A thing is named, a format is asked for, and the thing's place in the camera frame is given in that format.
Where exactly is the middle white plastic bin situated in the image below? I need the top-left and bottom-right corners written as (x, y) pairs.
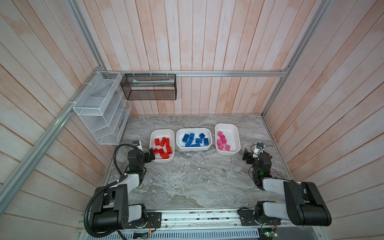
top-left (176, 128), bottom-right (213, 152)

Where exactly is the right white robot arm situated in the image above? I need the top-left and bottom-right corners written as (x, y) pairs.
top-left (243, 150), bottom-right (332, 227)

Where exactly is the right white plastic bin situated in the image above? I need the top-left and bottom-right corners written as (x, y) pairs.
top-left (215, 124), bottom-right (241, 156)

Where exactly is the white wire mesh shelf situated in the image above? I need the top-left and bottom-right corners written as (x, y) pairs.
top-left (73, 72), bottom-right (132, 145)

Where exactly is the left white plastic bin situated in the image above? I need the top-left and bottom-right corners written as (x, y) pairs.
top-left (150, 129), bottom-right (175, 163)

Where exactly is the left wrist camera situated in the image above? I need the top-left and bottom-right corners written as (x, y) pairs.
top-left (132, 140), bottom-right (143, 151)

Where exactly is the black wire mesh basket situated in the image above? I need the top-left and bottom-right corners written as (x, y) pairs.
top-left (120, 73), bottom-right (178, 101)

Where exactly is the white plastic bin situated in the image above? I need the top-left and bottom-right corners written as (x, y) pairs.
top-left (215, 124), bottom-right (241, 156)
top-left (176, 128), bottom-right (213, 152)
top-left (150, 129), bottom-right (175, 163)

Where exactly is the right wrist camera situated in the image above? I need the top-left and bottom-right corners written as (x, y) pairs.
top-left (251, 142), bottom-right (265, 158)

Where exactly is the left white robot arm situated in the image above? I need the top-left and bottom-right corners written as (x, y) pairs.
top-left (84, 140), bottom-right (157, 240)

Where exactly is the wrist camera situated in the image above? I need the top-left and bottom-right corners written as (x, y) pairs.
top-left (132, 140), bottom-right (143, 151)
top-left (251, 142), bottom-right (265, 158)

